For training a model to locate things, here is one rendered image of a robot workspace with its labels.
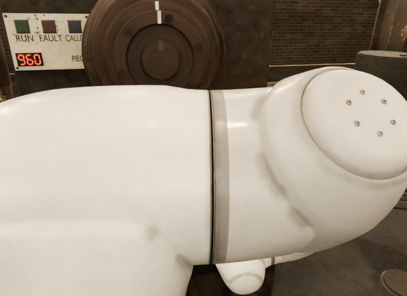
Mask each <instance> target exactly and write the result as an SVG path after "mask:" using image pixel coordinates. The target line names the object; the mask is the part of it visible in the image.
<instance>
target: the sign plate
mask: <svg viewBox="0 0 407 296"><path fill-rule="evenodd" d="M2 15H3V18H4V23H5V28H6V31H7V36H8V41H9V44H10V49H11V53H12V58H13V62H14V66H15V70H16V71H21V70H63V69H84V64H83V60H82V34H83V31H84V26H85V23H86V20H87V18H88V16H89V14H56V13H3V14H2ZM15 21H27V23H28V29H29V33H17V30H16V25H15ZM42 21H54V23H55V30H56V32H55V33H44V29H43V25H42ZM69 21H80V25H81V33H70V29H69V24H68V22H69ZM19 54H22V56H19ZM27 54H30V56H27ZM35 54H38V56H35ZM18 56H19V59H18ZM23 56H24V61H25V65H21V64H24V61H20V59H23ZM26 56H27V59H26ZM34 56H35V59H34ZM39 56H40V59H39ZM28 59H31V60H33V64H32V61H31V60H30V61H28ZM35 60H36V63H35ZM39 60H41V64H40V61H39ZM27 61H28V63H27ZM29 64H32V65H29ZM36 64H40V65H36Z"/></svg>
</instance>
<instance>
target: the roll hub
mask: <svg viewBox="0 0 407 296"><path fill-rule="evenodd" d="M157 11H161V24H158V21H157ZM166 14H171V15H172V17H173V20H172V22H166V20H165V16H166ZM126 27H131V29H132V30H133V33H132V35H131V36H127V35H126V34H125V32H124V31H125V28H126ZM196 44H201V45H202V47H203V49H202V51H196V49H195V46H196ZM113 62H114V69H115V71H116V74H117V76H118V78H119V80H120V82H121V84H122V85H166V86H171V87H178V88H185V89H188V88H187V87H186V86H187V84H188V83H193V85H194V88H193V89H195V88H196V86H197V85H198V83H199V81H200V80H201V77H202V75H203V72H204V68H205V49H204V44H203V42H202V39H201V37H200V35H199V33H198V32H197V30H196V29H195V28H194V27H193V26H192V25H191V23H189V22H188V21H187V20H186V19H185V18H183V17H181V16H179V15H177V14H175V13H173V12H168V11H164V10H151V11H147V12H143V13H140V14H138V15H136V16H134V17H133V18H131V19H130V20H129V21H128V22H127V23H126V24H125V25H124V26H123V27H122V28H121V30H120V32H119V34H118V36H117V38H116V41H115V44H114V50H113ZM120 70H125V71H126V72H127V75H126V77H120V76H119V75H118V74H119V72H120Z"/></svg>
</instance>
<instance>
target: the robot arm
mask: <svg viewBox="0 0 407 296"><path fill-rule="evenodd" d="M406 188H407V101H406V100H405V99H404V98H403V96H402V95H401V94H400V93H399V92H398V91H397V90H396V89H395V88H393V87H392V86H391V85H390V84H388V83H386V82H385V81H383V80H382V79H379V78H377V77H375V76H373V75H371V74H368V73H364V72H361V71H357V70H353V69H350V68H345V67H323V68H318V69H315V70H310V71H306V72H304V73H300V74H296V75H294V76H290V77H288V78H285V79H283V80H281V81H279V82H278V83H277V84H275V86H273V87H266V88H249V89H237V90H209V91H208V90H192V89H185V88H178V87H171V86H166V85H114V86H98V87H77V88H63V89H57V90H48V91H42V92H38V93H32V94H28V95H25V96H20V97H16V98H14V99H10V100H7V101H4V102H1V103H0V296H186V293H187V287H188V284H189V281H190V278H191V275H192V271H193V265H209V264H211V265H212V264H216V267H217V269H218V271H219V273H220V275H221V277H222V279H223V280H224V282H225V284H226V285H227V286H228V287H229V289H230V290H231V291H233V292H234V293H236V294H241V295H245V294H251V293H253V292H256V291H257V290H258V289H259V288H260V287H261V286H262V284H263V281H264V278H265V268H267V267H269V266H271V265H274V264H277V263H284V262H287V261H293V260H298V259H300V258H304V257H306V256H309V255H311V254H313V253H314V252H319V251H322V250H325V249H329V248H332V247H335V246H337V245H341V244H342V243H345V242H348V241H350V240H352V239H355V238H357V237H359V236H361V235H362V234H364V233H366V232H368V231H370V230H371V229H372V228H374V227H375V226H376V225H377V224H379V223H380V222H381V221H382V220H383V219H384V218H385V217H386V216H387V215H388V214H389V212H390V211H391V210H392V209H393V207H395V205H396V204H397V202H398V201H399V200H400V198H401V196H402V195H403V193H404V192H405V189H406Z"/></svg>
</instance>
